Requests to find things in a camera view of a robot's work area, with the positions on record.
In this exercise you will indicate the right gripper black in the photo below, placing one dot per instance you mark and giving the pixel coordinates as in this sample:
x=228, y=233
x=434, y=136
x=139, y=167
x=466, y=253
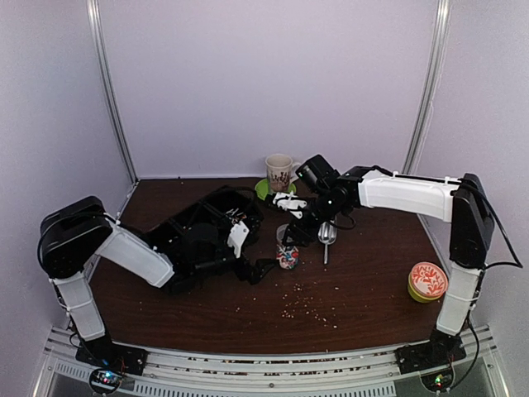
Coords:
x=298, y=231

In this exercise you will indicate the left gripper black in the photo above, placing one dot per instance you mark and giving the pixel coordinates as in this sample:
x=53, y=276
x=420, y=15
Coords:
x=255, y=273

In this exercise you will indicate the clear jar lid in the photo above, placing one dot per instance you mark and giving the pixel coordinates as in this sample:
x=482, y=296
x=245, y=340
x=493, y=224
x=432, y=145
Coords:
x=280, y=232

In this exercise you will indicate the metal candy scoop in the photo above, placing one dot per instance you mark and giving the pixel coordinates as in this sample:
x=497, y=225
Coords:
x=327, y=235

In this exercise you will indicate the clear plastic jar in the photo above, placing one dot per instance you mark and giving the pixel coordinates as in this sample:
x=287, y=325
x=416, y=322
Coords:
x=287, y=256

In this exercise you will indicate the black bin small lollipops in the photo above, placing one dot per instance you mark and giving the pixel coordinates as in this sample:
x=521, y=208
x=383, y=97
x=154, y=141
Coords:
x=231, y=204

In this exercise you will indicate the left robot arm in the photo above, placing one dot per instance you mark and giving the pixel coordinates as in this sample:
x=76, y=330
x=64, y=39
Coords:
x=71, y=236

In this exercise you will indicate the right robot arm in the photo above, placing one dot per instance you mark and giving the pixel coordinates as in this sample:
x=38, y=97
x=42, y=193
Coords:
x=459, y=202

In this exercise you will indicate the green saucer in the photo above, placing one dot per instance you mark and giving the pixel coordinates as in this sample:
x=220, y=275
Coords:
x=263, y=189

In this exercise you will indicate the ceramic mug coral pattern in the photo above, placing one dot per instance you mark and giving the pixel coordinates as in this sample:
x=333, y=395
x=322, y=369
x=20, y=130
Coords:
x=281, y=172

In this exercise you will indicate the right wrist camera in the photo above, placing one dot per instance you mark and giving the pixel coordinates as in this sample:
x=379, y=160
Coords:
x=288, y=202

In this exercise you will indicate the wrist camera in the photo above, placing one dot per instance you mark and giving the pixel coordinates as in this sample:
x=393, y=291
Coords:
x=236, y=238
x=288, y=202

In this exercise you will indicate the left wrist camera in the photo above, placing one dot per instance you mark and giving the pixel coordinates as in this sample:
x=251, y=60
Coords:
x=236, y=238

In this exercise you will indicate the aluminium front rail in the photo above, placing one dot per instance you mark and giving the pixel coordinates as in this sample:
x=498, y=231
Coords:
x=364, y=372

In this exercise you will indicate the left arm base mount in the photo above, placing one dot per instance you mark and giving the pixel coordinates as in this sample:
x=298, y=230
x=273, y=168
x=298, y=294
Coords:
x=115, y=360

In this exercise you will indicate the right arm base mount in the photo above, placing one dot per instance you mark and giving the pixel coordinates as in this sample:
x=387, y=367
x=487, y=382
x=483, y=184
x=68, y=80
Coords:
x=427, y=355

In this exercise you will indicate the right aluminium corner post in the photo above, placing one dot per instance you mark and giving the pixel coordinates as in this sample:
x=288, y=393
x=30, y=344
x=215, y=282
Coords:
x=432, y=79

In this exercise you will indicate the aluminium corner post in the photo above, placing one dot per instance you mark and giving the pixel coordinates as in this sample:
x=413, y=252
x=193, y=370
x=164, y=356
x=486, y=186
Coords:
x=432, y=79
x=95, y=23

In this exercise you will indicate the left aluminium corner post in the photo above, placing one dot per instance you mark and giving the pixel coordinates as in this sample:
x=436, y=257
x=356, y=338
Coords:
x=95, y=23

